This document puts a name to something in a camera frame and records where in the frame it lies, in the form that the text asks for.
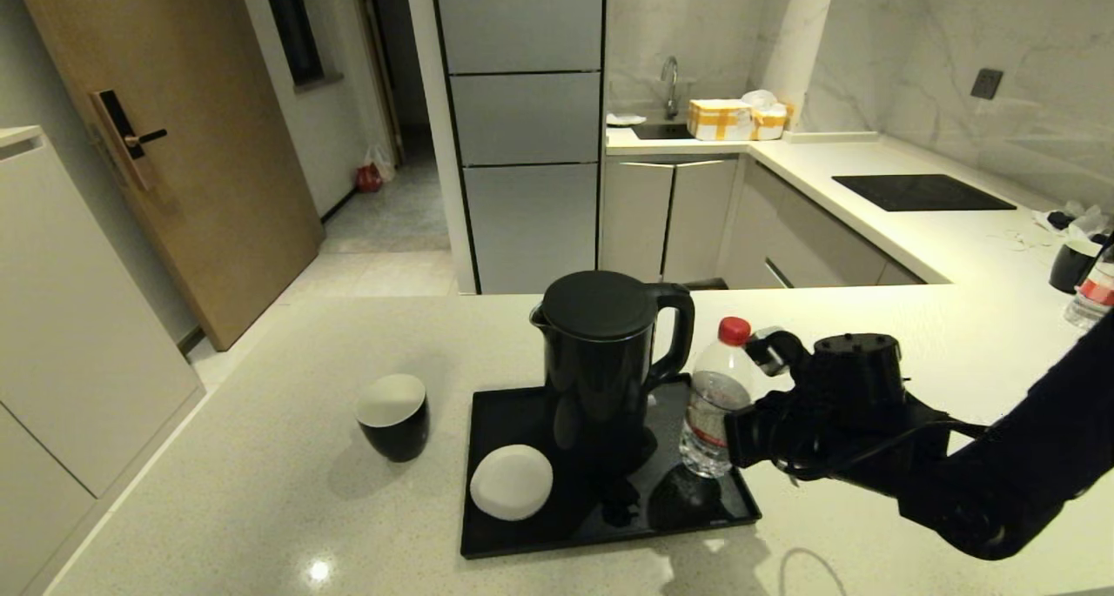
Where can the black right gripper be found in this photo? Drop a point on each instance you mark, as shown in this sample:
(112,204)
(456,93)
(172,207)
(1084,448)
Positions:
(857,405)

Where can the clear water bottle red cap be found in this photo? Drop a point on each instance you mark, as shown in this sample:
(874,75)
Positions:
(1098,296)
(709,405)

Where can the black cup white inside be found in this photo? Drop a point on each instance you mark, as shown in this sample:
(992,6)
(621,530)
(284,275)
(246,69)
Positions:
(393,429)
(1070,267)

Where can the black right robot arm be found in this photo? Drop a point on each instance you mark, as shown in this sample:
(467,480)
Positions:
(1044,457)

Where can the black electric kettle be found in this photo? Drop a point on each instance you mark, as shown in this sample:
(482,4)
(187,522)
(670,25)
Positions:
(600,374)

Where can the grey counter drawer unit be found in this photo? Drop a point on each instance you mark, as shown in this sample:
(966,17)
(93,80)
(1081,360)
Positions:
(809,239)

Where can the grey lower cabinet door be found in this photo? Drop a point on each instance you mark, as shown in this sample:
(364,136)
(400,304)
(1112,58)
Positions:
(701,218)
(635,223)

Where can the white round saucer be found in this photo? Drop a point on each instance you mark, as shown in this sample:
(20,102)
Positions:
(511,483)

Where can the black rectangular serving tray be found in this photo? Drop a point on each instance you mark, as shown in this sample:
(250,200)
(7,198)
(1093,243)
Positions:
(513,544)

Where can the black induction cooktop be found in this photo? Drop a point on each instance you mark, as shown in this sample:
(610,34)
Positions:
(919,192)

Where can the grey panelled refrigerator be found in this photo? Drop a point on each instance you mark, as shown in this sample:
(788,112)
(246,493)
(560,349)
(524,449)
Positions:
(522,231)

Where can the small box with yellow tape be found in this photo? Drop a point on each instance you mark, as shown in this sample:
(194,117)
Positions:
(770,124)

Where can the dark kitchen sink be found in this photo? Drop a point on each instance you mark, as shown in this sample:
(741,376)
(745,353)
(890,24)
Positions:
(662,131)

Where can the large box with yellow tape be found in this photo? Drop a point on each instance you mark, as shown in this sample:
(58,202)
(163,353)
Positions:
(719,121)

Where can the white crumpled plastic bag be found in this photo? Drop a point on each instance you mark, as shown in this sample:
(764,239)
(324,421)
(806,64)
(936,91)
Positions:
(761,99)

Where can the white cloth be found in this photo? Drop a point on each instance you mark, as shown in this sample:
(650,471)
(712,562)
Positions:
(623,120)

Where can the chrome sink faucet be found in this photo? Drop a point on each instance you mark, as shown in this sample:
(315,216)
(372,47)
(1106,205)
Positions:
(670,79)

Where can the small black object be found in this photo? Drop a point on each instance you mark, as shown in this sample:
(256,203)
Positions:
(1059,219)

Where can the white crumpled tissue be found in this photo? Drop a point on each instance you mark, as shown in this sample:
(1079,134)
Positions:
(1085,222)

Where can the white plastic shopping bag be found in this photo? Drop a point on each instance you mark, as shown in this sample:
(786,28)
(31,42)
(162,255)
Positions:
(383,164)

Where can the red bag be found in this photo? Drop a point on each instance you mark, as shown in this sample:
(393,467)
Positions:
(367,181)

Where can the brown wooden door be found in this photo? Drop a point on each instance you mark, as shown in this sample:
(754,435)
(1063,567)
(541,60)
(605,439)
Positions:
(200,187)

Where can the dark window panel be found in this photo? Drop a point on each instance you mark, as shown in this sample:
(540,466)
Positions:
(291,30)

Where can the white tall cabinet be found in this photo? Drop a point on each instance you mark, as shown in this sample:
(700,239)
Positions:
(70,335)

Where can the black electronic door lock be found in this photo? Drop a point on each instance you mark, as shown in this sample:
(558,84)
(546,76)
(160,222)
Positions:
(117,127)

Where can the dark wall socket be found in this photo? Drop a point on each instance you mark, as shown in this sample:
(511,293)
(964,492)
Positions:
(987,83)

